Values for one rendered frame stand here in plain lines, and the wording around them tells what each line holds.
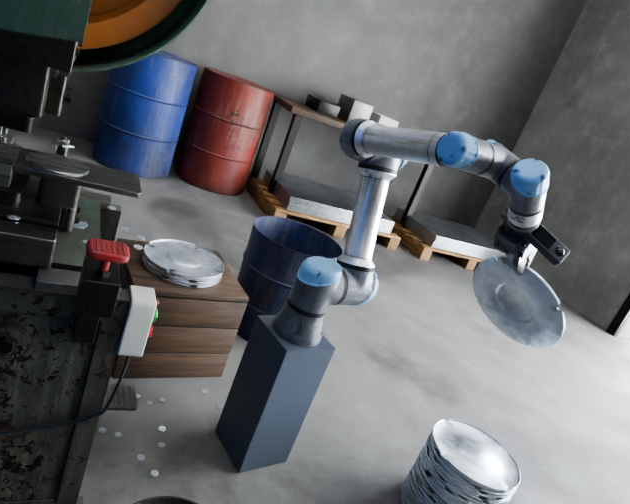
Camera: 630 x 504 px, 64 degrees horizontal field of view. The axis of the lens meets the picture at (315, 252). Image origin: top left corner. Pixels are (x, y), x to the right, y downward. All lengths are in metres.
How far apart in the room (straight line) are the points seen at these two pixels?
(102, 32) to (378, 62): 3.83
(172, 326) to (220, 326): 0.17
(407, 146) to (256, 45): 3.53
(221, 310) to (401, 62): 3.84
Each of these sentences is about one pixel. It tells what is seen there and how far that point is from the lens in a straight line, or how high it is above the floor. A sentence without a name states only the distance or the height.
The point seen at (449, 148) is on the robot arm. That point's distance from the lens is 1.11.
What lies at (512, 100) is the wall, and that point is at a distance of 6.11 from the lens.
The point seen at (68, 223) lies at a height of 0.67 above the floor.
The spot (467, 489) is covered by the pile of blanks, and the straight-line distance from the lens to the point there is 1.68.
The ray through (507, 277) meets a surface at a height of 0.84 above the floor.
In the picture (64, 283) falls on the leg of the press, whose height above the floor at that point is 0.64.
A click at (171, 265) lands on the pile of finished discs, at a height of 0.39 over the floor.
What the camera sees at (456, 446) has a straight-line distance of 1.75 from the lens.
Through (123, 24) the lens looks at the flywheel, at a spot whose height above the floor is 1.09.
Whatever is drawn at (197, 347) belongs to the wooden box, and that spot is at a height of 0.14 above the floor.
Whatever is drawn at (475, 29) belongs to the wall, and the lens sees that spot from 5.63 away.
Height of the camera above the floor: 1.15
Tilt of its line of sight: 19 degrees down
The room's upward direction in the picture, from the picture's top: 21 degrees clockwise
